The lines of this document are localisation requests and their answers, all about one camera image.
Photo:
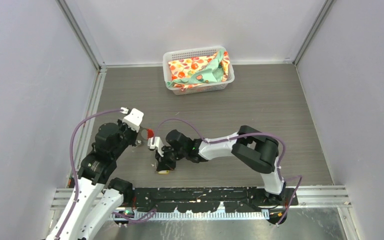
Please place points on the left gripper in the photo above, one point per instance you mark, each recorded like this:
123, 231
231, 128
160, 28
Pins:
122, 125

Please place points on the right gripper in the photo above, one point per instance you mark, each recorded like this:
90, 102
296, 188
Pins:
164, 164

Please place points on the metal key holder red handle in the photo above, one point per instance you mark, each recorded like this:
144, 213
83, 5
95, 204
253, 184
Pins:
143, 135

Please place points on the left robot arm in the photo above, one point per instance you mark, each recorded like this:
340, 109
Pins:
95, 196

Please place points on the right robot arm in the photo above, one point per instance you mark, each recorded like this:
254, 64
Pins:
262, 152

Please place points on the colourful patterned cloth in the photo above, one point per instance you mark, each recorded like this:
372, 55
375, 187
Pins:
197, 71

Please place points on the white plastic basket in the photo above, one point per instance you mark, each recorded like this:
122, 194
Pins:
198, 53

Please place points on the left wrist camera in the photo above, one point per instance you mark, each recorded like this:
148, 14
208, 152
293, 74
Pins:
134, 119

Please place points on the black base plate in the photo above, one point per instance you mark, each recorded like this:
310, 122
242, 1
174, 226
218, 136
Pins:
244, 199

